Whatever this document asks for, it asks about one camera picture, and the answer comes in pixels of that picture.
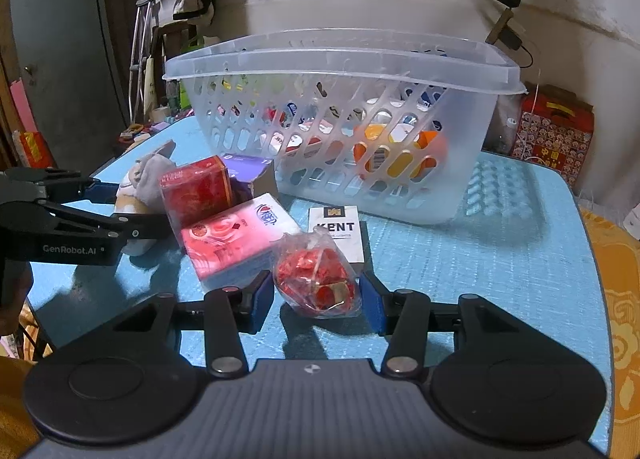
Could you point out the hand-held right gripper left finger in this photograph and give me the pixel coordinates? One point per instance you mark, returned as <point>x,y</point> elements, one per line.
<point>260,303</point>

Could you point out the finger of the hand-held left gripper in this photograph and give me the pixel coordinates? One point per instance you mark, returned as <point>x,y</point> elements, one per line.
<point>102,191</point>
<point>135,230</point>

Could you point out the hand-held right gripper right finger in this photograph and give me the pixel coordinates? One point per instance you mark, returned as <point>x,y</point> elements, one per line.
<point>372,306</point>

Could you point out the grey and tan plush toy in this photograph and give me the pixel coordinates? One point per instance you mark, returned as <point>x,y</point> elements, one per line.
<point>145,174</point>

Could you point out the clear bag of red candy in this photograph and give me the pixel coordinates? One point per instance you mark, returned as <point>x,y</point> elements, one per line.
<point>315,279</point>

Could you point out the translucent plastic basket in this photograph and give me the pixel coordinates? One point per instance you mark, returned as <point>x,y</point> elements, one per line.
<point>320,174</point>

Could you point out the pink tissue pack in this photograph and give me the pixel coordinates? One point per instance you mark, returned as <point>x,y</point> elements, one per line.
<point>225,244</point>

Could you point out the red patterned box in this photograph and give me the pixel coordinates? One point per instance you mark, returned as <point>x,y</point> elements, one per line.
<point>197,191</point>

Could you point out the red paper packet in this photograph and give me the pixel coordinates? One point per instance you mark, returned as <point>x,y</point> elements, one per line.
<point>34,149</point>

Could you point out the white cigarette box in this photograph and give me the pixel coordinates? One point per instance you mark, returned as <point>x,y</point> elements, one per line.
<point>340,220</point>

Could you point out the pink paper sheet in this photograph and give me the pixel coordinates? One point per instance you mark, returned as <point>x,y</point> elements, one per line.
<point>22,106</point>

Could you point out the purple box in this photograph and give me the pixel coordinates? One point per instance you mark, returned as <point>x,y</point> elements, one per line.
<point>250,170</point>

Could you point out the grey metal door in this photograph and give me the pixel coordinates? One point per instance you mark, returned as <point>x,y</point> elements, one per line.
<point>65,64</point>

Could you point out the metal crutch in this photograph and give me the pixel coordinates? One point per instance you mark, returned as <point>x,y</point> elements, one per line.
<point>137,59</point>

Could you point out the orange packet in basket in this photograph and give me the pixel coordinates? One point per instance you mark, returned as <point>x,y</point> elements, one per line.
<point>395,165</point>

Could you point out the orange patterned blanket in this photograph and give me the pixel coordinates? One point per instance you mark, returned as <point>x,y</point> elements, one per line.
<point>620,339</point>

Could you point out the black power adapter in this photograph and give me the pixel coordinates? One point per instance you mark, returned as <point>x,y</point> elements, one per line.
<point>511,36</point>

